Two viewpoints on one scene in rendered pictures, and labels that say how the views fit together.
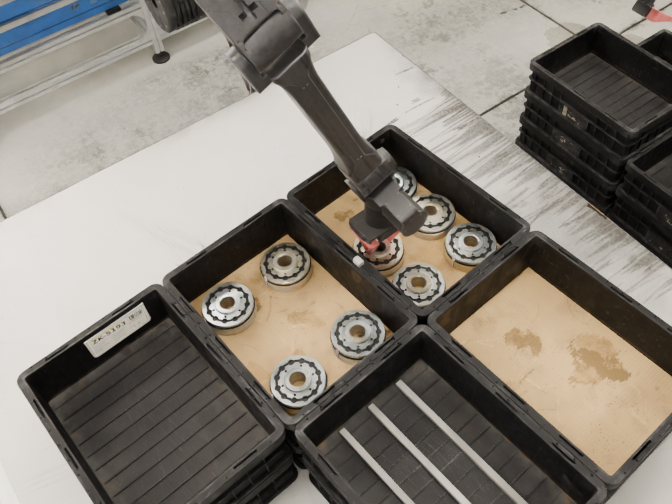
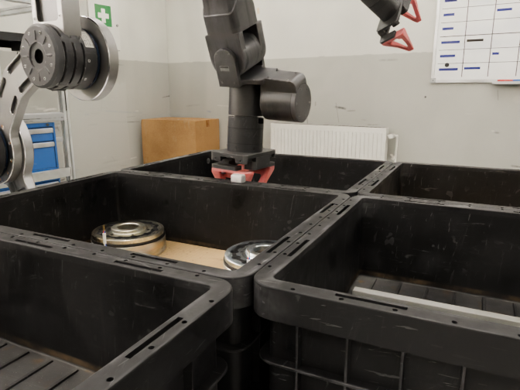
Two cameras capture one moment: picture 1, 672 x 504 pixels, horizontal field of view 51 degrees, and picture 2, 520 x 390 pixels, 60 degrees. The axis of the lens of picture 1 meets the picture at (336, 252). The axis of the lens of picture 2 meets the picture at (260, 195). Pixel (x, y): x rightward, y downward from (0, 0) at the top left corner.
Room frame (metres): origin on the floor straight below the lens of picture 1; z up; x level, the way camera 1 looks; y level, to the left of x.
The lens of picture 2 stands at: (0.19, 0.24, 1.06)
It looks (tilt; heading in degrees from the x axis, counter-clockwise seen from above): 13 degrees down; 331
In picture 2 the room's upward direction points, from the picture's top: straight up
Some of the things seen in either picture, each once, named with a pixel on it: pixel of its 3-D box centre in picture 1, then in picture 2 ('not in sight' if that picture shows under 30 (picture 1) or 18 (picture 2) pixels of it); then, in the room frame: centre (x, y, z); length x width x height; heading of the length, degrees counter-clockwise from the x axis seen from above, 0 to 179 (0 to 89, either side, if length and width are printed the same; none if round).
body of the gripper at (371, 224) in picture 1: (379, 210); (244, 138); (0.84, -0.09, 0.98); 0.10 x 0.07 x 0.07; 123
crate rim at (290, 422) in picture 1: (286, 302); (153, 213); (0.70, 0.10, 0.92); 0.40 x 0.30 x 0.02; 35
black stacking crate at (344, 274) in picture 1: (289, 316); (155, 253); (0.70, 0.10, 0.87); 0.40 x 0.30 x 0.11; 35
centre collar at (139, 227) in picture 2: (284, 261); (128, 227); (0.83, 0.10, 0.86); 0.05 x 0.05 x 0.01
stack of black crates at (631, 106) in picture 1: (596, 129); not in sight; (1.56, -0.87, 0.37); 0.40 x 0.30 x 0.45; 30
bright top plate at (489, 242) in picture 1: (470, 243); not in sight; (0.83, -0.27, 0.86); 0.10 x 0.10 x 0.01
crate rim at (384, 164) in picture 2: (404, 214); (263, 172); (0.87, -0.14, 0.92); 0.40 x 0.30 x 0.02; 35
